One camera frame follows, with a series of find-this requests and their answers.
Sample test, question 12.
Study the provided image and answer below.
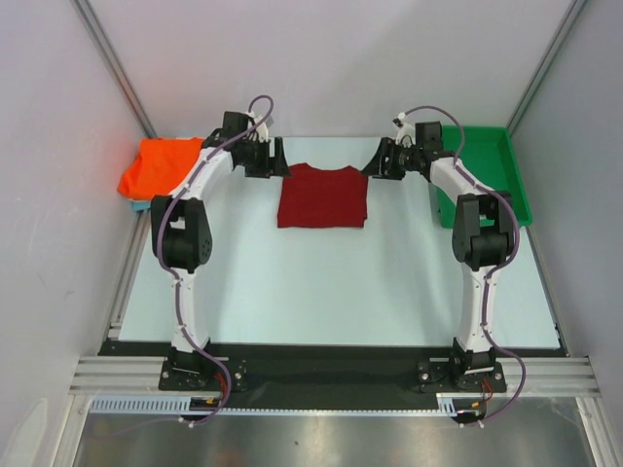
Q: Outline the orange folded t-shirt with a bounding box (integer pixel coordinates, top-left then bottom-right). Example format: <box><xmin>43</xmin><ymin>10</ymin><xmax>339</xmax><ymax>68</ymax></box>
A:
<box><xmin>117</xmin><ymin>138</ymin><xmax>202</xmax><ymax>201</ymax></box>

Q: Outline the light blue cable duct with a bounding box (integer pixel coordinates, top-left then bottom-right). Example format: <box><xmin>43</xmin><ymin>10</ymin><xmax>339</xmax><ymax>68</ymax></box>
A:
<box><xmin>90</xmin><ymin>395</ymin><xmax>458</xmax><ymax>417</ymax></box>

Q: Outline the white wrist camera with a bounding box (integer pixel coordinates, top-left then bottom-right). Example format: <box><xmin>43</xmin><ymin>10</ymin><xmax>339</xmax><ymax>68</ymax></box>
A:
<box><xmin>245</xmin><ymin>111</ymin><xmax>272</xmax><ymax>143</ymax></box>
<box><xmin>392</xmin><ymin>112</ymin><xmax>416</xmax><ymax>147</ymax></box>

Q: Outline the light blue folded t-shirt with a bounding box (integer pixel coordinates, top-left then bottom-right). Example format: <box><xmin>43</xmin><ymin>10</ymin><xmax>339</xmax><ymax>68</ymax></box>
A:
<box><xmin>130</xmin><ymin>200</ymin><xmax>151</xmax><ymax>212</ymax></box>

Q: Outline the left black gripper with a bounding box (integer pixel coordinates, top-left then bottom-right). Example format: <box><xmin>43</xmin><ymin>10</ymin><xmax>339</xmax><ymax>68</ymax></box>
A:
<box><xmin>238</xmin><ymin>137</ymin><xmax>290</xmax><ymax>179</ymax></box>

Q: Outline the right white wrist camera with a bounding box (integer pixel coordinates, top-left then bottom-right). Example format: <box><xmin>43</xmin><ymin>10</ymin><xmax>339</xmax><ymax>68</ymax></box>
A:
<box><xmin>392</xmin><ymin>112</ymin><xmax>416</xmax><ymax>147</ymax></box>

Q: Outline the left rear aluminium post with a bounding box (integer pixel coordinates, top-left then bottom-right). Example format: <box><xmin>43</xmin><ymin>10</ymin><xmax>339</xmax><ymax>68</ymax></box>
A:
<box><xmin>69</xmin><ymin>0</ymin><xmax>157</xmax><ymax>138</ymax></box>

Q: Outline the aluminium post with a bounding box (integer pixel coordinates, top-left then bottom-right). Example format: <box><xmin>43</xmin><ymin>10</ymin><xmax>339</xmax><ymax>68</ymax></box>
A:
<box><xmin>506</xmin><ymin>0</ymin><xmax>591</xmax><ymax>135</ymax></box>
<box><xmin>69</xmin><ymin>0</ymin><xmax>157</xmax><ymax>138</ymax></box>

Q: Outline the purple cable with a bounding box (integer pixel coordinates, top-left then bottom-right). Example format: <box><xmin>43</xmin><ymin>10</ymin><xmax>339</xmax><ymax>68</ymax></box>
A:
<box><xmin>396</xmin><ymin>104</ymin><xmax>528</xmax><ymax>429</ymax></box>
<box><xmin>153</xmin><ymin>94</ymin><xmax>276</xmax><ymax>429</ymax></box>

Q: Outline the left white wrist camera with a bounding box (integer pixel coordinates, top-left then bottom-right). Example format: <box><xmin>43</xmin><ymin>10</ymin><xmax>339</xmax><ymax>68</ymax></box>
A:
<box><xmin>245</xmin><ymin>111</ymin><xmax>272</xmax><ymax>143</ymax></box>

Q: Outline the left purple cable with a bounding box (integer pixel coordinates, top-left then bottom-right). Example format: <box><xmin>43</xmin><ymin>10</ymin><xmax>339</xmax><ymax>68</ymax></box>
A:
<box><xmin>153</xmin><ymin>94</ymin><xmax>276</xmax><ymax>429</ymax></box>

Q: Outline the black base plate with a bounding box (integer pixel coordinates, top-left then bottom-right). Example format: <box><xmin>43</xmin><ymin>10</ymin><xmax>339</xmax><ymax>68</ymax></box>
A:
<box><xmin>98</xmin><ymin>340</ymin><xmax>568</xmax><ymax>413</ymax></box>

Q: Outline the aluminium frame rail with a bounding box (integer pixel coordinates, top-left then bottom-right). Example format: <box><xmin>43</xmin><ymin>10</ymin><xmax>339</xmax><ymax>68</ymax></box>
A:
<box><xmin>103</xmin><ymin>211</ymin><xmax>150</xmax><ymax>340</ymax></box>

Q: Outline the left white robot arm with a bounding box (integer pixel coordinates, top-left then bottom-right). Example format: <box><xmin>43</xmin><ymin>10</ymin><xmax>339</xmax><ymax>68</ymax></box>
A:
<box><xmin>150</xmin><ymin>110</ymin><xmax>290</xmax><ymax>391</ymax></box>

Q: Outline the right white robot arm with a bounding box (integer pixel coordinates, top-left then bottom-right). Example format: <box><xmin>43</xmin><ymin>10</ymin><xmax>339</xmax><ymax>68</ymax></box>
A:
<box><xmin>362</xmin><ymin>115</ymin><xmax>519</xmax><ymax>392</ymax></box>

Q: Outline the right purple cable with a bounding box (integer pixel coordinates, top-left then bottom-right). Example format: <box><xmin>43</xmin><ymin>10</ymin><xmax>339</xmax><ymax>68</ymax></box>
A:
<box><xmin>396</xmin><ymin>104</ymin><xmax>528</xmax><ymax>429</ymax></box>

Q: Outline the dark red t-shirt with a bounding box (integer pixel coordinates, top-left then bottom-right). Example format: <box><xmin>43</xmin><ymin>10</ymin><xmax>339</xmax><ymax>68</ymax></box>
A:
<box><xmin>276</xmin><ymin>163</ymin><xmax>368</xmax><ymax>229</ymax></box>

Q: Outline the green plastic tray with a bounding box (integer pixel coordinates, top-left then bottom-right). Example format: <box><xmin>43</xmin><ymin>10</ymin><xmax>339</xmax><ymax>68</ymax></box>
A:
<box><xmin>434</xmin><ymin>126</ymin><xmax>533</xmax><ymax>229</ymax></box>

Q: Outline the right rear aluminium post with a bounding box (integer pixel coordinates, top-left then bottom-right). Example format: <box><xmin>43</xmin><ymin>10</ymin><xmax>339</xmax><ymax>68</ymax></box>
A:
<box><xmin>506</xmin><ymin>0</ymin><xmax>591</xmax><ymax>135</ymax></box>

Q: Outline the front aluminium extrusion beam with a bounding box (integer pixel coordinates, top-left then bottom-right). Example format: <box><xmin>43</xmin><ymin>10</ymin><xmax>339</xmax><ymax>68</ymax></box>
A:
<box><xmin>69</xmin><ymin>356</ymin><xmax>601</xmax><ymax>398</ymax></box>

